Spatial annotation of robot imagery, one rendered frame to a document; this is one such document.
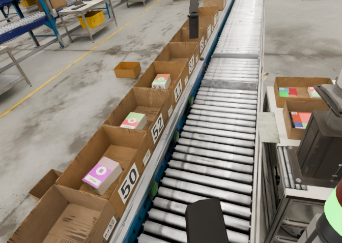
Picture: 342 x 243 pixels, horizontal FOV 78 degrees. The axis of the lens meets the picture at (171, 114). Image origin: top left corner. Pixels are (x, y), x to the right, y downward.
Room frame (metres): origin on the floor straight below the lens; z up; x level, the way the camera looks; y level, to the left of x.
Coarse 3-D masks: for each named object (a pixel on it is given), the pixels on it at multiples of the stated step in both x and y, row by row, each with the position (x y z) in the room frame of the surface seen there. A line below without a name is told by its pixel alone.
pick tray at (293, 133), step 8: (288, 104) 1.10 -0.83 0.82; (296, 104) 1.08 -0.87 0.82; (304, 104) 1.07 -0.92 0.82; (312, 104) 1.05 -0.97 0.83; (320, 104) 1.03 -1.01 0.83; (288, 112) 0.99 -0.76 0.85; (288, 120) 0.93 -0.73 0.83; (288, 128) 0.90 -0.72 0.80; (296, 128) 0.84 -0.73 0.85; (288, 136) 0.86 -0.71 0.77; (296, 136) 0.84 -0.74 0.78
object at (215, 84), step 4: (204, 80) 1.61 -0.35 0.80; (208, 80) 1.60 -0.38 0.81; (212, 80) 1.58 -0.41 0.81; (216, 80) 1.57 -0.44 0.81; (204, 84) 1.61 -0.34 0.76; (208, 84) 1.60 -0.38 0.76; (212, 84) 1.58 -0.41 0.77; (216, 84) 1.57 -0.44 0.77; (220, 84) 1.55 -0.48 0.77; (224, 84) 1.54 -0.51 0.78; (228, 84) 1.53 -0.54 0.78; (232, 84) 1.51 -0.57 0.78; (236, 84) 1.50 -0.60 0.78; (240, 84) 1.48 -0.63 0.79; (244, 84) 1.47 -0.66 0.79; (248, 84) 1.46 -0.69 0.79; (252, 84) 1.44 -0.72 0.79; (228, 88) 1.52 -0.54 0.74; (232, 88) 1.51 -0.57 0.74; (236, 88) 1.50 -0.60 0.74; (240, 88) 1.48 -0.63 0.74; (244, 88) 1.47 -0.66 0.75; (248, 88) 1.45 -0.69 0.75; (252, 88) 1.44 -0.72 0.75
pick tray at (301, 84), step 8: (280, 80) 1.40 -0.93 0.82; (288, 80) 1.38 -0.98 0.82; (296, 80) 1.36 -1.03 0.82; (304, 80) 1.34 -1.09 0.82; (312, 80) 1.32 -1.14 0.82; (320, 80) 1.30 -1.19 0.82; (328, 80) 1.28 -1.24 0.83; (296, 88) 1.33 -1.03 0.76; (304, 88) 1.32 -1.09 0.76; (304, 96) 1.22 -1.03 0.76; (280, 104) 1.15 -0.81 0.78
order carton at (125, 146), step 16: (112, 128) 0.91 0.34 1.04; (96, 144) 0.85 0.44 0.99; (112, 144) 0.93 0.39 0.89; (128, 144) 0.88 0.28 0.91; (144, 144) 0.76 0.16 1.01; (80, 160) 0.73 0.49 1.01; (96, 160) 0.80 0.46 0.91; (112, 160) 0.80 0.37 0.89; (128, 160) 0.78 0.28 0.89; (64, 176) 0.63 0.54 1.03; (80, 176) 0.69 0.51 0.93; (112, 192) 0.49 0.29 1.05
